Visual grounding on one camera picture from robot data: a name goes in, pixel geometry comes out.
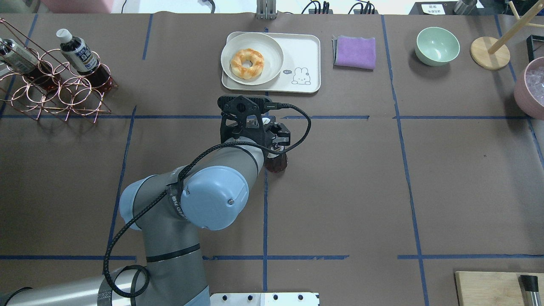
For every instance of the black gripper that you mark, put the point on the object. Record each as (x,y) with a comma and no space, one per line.
(281,134)

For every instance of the dark tea bottle white cap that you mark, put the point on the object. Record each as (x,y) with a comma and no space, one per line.
(276,163)

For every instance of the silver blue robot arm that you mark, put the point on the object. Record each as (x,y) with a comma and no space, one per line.
(169,209)

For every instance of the cream serving tray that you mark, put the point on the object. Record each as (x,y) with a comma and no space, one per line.
(292,62)

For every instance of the black slate tray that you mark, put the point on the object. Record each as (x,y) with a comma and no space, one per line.
(445,8)

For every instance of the tea bottle in rack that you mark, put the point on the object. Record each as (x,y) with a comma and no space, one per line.
(20,60)
(84,61)

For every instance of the glazed twisted donut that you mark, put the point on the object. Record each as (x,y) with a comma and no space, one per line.
(247,64)

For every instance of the cream round plate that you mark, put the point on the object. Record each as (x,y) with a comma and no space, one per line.
(271,50)

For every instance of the purple folded cloth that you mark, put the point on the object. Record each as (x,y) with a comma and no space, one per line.
(354,52)

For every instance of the mint green bowl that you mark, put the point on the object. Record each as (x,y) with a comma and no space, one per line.
(436,46)

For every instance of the wooden mug tree stand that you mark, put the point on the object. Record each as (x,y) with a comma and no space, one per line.
(492,53)

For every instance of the wooden cutting board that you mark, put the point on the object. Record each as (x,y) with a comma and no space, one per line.
(493,288)

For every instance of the pink storage bin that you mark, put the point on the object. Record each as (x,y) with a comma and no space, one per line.
(79,6)

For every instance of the steel muddler black tip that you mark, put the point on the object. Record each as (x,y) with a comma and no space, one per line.
(531,288)

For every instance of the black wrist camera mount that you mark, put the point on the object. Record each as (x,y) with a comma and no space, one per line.
(240,106)

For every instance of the aluminium frame post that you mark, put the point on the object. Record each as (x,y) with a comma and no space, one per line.
(266,9)

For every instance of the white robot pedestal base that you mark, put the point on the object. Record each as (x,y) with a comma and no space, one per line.
(266,299)

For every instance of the copper wire bottle rack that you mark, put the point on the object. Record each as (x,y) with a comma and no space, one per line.
(68,94)

